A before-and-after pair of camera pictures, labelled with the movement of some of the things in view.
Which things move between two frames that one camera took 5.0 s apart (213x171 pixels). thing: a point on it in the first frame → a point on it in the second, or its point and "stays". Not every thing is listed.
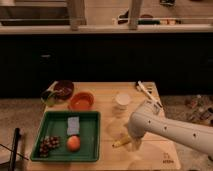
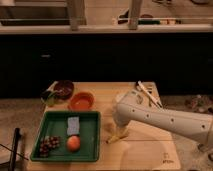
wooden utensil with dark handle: (140, 84) stays
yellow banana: (122, 142) → (115, 138)
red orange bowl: (82, 101) stays
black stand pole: (14, 148) stays
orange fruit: (73, 143) stays
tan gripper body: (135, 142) → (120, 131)
